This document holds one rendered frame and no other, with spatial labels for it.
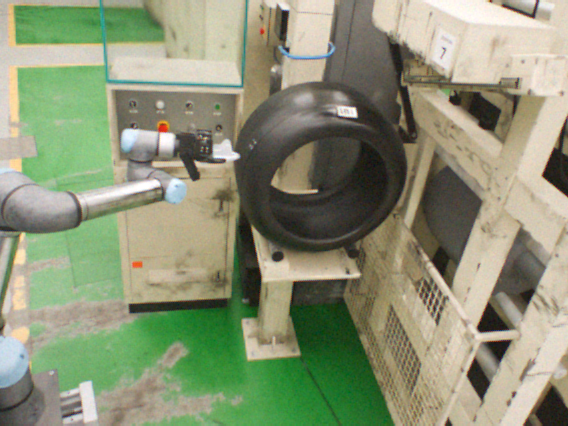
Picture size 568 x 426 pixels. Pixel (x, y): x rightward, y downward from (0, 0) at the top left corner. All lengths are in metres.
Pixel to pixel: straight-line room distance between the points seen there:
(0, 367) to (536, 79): 1.44
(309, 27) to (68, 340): 1.89
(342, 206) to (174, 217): 0.85
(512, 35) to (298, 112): 0.60
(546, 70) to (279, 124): 0.72
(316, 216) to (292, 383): 0.92
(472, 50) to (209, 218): 1.52
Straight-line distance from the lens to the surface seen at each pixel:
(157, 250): 2.50
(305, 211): 1.93
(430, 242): 2.70
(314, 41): 1.78
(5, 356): 1.45
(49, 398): 1.62
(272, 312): 2.44
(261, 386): 2.48
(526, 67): 1.28
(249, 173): 1.52
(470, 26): 1.26
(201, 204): 2.34
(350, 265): 1.90
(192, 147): 1.56
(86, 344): 2.70
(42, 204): 1.27
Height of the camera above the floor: 1.98
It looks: 30 degrees down
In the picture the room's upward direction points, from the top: 7 degrees clockwise
